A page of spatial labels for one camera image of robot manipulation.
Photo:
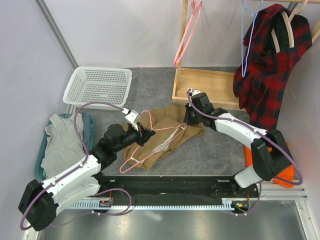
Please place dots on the slotted white cable duct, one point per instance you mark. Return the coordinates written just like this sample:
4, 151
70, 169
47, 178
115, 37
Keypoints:
163, 202

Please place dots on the orange garment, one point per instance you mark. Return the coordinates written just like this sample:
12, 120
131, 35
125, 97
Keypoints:
287, 174

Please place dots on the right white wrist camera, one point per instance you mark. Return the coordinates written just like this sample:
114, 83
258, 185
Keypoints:
192, 92

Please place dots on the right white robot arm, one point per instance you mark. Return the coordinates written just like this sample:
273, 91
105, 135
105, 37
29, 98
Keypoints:
269, 151

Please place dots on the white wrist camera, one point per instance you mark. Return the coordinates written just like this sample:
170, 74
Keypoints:
132, 117
192, 92

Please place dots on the thick pink plastic hanger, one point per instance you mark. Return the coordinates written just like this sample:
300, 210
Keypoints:
189, 30

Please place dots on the red plaid skirt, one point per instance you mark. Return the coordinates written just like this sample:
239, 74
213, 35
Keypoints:
259, 83

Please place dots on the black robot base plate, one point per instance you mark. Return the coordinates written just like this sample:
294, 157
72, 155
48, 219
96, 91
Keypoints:
127, 187

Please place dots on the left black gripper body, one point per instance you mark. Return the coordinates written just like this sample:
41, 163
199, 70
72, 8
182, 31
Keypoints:
131, 136

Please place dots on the beige wooden hanger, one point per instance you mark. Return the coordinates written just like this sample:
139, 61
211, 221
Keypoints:
287, 21

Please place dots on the thin pink wire hanger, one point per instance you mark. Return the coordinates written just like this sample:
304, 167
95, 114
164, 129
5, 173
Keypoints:
176, 131

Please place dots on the tan brown garment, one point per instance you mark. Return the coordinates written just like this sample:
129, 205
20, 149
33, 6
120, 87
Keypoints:
167, 116

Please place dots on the wooden clothes rack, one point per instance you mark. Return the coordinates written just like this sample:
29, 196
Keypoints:
218, 85

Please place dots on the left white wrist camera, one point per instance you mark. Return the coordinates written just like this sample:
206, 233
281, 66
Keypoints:
132, 117

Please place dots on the grey t-shirt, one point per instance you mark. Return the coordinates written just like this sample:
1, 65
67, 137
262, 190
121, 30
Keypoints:
64, 148

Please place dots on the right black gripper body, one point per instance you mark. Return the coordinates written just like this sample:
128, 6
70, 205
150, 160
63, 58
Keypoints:
192, 117

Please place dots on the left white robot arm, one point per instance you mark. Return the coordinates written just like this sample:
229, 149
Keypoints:
42, 201

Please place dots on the white plastic basket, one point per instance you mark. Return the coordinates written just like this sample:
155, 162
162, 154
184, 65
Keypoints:
105, 88

